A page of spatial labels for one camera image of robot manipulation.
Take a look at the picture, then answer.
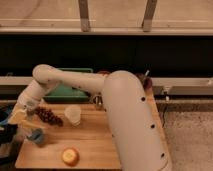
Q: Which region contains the blue plastic cup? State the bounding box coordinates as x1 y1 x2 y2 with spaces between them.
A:
27 129 44 145

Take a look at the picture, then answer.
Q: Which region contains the clear plastic cup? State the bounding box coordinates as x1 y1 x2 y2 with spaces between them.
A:
64 105 81 126

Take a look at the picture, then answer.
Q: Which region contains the small metal cup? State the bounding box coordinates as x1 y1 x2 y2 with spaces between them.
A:
93 96 102 110

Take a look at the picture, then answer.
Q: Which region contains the green plastic tray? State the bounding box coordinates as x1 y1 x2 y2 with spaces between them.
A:
43 67 95 104

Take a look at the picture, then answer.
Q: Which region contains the blue black device at left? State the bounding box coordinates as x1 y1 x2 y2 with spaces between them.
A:
0 105 18 159

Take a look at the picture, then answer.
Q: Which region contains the yellow orange apple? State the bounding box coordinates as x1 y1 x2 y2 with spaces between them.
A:
62 148 79 166

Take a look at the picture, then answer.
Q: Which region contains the bunch of dark grapes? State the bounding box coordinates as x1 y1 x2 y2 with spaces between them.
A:
35 107 63 126

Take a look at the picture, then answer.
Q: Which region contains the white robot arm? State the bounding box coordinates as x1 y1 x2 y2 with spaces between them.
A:
8 64 172 171

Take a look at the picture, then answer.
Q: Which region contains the yellow banana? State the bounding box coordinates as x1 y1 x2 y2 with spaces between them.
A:
20 120 45 129

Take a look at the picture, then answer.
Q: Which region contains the dark purple bowl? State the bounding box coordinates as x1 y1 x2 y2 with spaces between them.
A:
138 71 152 90

